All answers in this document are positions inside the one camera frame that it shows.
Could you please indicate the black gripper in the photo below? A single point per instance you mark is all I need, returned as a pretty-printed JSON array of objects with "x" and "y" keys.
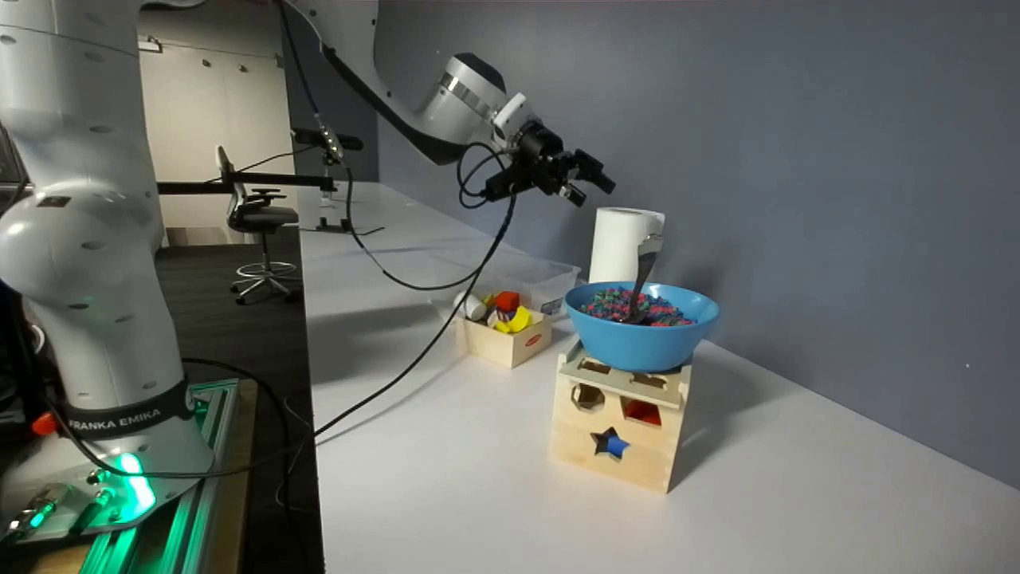
[{"x": 542, "y": 159}]

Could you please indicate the white paper towel roll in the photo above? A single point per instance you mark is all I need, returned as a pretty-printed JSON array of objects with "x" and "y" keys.
[{"x": 618, "y": 237}]

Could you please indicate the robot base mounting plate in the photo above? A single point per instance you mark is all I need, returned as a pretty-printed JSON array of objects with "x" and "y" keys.
[{"x": 104, "y": 512}]

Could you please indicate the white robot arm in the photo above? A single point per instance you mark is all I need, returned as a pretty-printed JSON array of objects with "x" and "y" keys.
[{"x": 81, "y": 246}]

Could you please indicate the clear plastic container box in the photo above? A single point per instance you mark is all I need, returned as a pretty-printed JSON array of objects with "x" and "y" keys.
[{"x": 536, "y": 281}]

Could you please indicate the wooden shape sorter box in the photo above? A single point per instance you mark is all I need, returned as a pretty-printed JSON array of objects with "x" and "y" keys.
[{"x": 618, "y": 422}]

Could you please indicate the metal spoon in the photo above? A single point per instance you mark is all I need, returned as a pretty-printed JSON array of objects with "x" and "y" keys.
[{"x": 637, "y": 300}]

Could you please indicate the blue bowl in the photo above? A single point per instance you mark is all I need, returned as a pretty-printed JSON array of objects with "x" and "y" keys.
[{"x": 675, "y": 323}]

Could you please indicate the small cup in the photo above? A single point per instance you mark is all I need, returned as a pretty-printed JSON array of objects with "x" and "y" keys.
[{"x": 473, "y": 310}]

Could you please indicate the wooden tray with blocks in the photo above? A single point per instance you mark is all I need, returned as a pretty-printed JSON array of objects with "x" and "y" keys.
[{"x": 511, "y": 332}]

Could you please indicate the black office chair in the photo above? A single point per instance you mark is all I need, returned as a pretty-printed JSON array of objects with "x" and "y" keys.
[{"x": 253, "y": 210}]

